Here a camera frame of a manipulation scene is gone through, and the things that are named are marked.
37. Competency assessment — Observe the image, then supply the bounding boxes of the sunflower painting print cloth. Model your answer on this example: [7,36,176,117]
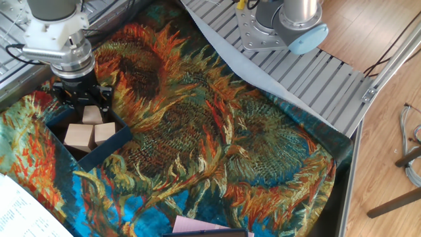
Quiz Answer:
[0,0,355,237]

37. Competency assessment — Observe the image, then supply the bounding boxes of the black cables along strut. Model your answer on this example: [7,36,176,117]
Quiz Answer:
[363,9,421,78]

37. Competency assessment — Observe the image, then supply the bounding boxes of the aluminium table edge strut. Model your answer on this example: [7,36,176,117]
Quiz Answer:
[337,120,364,237]

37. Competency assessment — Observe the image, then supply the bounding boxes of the dark blue gift box lid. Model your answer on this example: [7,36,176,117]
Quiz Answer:
[161,228,249,237]

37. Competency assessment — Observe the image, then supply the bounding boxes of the dark blue gift box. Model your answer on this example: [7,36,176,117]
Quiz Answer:
[45,105,134,172]

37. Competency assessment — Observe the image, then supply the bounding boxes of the white wrist mounting bracket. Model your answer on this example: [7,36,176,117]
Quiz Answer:
[22,12,90,50]

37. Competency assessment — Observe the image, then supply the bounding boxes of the dark wooden furniture leg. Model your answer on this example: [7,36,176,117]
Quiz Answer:
[366,186,421,220]
[394,146,421,168]

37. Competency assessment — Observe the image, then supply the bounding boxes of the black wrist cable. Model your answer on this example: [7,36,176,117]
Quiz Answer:
[5,42,45,66]

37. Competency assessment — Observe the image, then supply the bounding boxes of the printed white paper sheet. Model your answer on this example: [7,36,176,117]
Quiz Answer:
[0,172,74,237]

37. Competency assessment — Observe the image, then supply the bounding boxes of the grey cable bundle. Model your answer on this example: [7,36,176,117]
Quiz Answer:
[399,103,421,188]

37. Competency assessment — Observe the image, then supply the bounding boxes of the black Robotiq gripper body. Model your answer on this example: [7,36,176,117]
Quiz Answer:
[60,71,101,108]

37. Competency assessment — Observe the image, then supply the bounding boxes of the pink gift box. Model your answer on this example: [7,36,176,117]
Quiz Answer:
[172,215,256,237]

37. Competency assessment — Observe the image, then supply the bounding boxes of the silver metal plate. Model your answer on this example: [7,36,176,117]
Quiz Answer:
[0,0,30,26]

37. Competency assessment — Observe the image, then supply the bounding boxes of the silver robot mounting plate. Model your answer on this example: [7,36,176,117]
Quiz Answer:
[235,0,290,52]

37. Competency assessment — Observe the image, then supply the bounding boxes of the aluminium frame strut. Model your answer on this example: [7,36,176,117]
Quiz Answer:
[361,19,421,105]

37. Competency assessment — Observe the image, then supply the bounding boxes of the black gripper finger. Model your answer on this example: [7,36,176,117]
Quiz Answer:
[51,81,78,108]
[97,86,113,115]

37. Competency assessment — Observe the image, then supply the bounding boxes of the light wooden cube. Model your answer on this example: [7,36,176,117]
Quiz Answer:
[64,123,95,153]
[94,122,116,146]
[82,105,103,125]

